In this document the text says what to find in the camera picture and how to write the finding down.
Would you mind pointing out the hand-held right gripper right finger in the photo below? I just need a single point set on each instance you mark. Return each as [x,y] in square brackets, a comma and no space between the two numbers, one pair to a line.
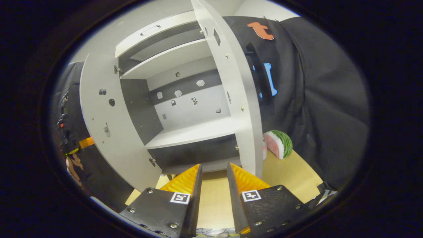
[234,205]

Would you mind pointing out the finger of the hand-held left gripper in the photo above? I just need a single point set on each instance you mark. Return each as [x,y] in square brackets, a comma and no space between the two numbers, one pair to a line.
[86,142]

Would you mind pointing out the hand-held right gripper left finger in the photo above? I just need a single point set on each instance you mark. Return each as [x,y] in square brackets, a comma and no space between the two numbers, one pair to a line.
[195,205]

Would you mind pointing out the white cabinet door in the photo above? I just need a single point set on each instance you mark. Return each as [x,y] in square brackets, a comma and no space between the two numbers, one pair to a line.
[246,115]
[125,158]

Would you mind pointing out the white double-door shoe cabinet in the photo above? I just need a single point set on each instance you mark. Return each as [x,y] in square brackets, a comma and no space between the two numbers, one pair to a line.
[198,109]

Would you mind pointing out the metal door hinge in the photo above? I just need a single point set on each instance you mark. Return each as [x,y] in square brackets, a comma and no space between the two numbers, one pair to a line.
[118,69]
[152,162]

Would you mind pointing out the white cabinet shelf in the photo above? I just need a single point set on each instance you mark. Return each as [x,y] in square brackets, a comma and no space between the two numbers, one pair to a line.
[195,134]
[165,59]

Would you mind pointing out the watermelon slice toy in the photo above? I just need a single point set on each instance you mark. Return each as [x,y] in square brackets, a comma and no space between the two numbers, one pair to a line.
[281,143]

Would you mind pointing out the black white striped object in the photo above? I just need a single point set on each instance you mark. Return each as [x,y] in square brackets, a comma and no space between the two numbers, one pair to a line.
[325,193]

